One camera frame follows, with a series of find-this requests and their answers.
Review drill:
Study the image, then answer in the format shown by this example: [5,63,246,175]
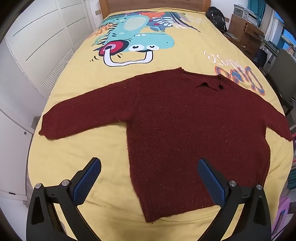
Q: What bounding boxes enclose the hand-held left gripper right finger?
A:
[198,159,271,241]

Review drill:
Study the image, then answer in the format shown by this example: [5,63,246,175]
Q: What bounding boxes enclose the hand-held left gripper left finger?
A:
[26,157,102,241]

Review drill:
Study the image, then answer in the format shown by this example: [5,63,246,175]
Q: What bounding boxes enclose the dark red knit sweater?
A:
[38,67,294,223]

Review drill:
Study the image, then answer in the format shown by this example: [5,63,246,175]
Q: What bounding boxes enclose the white louvered panel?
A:
[43,47,77,93]

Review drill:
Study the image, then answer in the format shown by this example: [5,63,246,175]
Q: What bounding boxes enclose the yellow dinosaur printed blanket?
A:
[25,10,295,241]

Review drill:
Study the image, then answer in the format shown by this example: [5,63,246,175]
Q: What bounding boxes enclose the grey-green chair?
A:
[268,49,296,116]

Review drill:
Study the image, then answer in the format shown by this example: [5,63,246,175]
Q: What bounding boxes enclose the dark blue tote bag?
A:
[254,46,270,67]

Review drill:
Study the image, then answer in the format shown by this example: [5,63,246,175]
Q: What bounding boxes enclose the white wardrobe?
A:
[0,0,100,209]

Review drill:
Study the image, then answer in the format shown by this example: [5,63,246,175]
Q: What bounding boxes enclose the wooden dresser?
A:
[228,14,265,55]

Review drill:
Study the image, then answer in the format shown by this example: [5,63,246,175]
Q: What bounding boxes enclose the black backpack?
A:
[205,6,228,33]

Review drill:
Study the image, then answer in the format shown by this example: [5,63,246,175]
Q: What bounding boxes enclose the white printer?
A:
[232,6,258,25]

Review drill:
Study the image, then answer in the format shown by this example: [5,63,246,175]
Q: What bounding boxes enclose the teal curtain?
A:
[246,0,266,21]

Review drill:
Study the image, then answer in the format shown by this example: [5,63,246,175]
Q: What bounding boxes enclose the wooden headboard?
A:
[100,0,211,18]

